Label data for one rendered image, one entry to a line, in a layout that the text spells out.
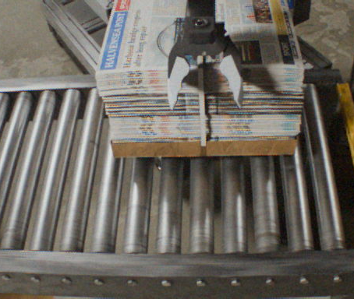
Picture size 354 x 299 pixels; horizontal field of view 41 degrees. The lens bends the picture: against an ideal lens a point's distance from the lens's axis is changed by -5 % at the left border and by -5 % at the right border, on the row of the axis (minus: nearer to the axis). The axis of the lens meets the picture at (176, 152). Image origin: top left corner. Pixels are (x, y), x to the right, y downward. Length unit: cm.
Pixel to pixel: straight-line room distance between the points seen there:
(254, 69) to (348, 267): 40
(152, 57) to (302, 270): 48
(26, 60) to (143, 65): 186
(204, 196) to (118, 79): 30
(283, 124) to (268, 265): 27
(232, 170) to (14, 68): 184
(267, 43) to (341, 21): 190
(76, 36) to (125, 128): 143
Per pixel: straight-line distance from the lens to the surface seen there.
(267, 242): 96
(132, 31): 98
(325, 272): 94
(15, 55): 278
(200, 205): 99
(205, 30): 72
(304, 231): 98
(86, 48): 229
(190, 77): 88
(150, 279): 94
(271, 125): 97
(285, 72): 88
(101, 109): 120
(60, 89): 127
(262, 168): 105
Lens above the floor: 164
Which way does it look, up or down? 52 degrees down
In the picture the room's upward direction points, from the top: 7 degrees counter-clockwise
